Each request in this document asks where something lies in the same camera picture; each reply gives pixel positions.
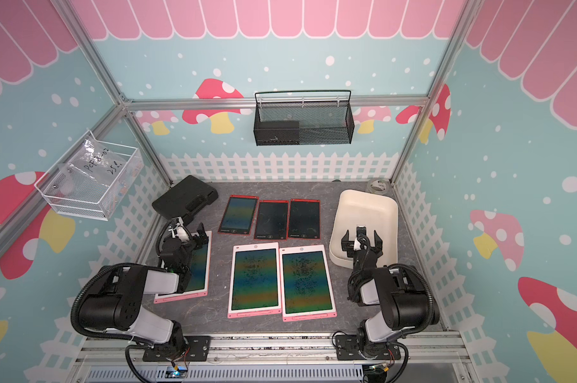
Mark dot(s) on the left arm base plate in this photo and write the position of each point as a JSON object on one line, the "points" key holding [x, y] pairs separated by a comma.
{"points": [[192, 348]]}

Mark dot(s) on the clear tape roll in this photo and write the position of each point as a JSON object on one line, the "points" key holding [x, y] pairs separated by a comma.
{"points": [[381, 187]]}

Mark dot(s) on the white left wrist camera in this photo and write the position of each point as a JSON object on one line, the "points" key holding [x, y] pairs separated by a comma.
{"points": [[178, 230]]}

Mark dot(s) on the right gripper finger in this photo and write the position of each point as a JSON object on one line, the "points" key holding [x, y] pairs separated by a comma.
{"points": [[346, 243], [378, 244]]}

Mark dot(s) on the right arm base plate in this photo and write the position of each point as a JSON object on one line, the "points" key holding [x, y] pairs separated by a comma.
{"points": [[352, 347]]}

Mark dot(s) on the white plastic storage box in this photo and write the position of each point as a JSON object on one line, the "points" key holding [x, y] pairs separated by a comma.
{"points": [[375, 213]]}

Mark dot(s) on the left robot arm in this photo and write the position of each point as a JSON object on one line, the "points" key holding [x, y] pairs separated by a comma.
{"points": [[110, 305]]}

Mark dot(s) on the black mesh wall basket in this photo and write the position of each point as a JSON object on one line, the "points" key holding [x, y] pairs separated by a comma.
{"points": [[325, 116]]}

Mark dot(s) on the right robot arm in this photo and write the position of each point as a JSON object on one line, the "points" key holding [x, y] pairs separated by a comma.
{"points": [[404, 297]]}

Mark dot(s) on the black plastic tool case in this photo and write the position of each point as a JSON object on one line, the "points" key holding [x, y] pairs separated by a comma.
{"points": [[185, 199]]}

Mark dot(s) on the red frame writing tablet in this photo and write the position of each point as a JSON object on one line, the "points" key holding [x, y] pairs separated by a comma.
{"points": [[238, 215]]}

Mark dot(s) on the black box in basket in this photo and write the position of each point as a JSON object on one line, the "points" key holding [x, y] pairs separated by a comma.
{"points": [[273, 133]]}

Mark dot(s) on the clear plastic bag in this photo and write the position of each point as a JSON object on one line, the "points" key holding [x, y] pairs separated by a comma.
{"points": [[94, 167]]}

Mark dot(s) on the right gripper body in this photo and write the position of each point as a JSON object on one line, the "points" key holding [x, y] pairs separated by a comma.
{"points": [[357, 256]]}

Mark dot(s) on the pink frame writing tablet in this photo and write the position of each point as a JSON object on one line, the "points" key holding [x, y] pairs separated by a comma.
{"points": [[307, 291]]}

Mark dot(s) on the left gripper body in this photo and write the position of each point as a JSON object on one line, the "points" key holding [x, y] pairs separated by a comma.
{"points": [[189, 246]]}

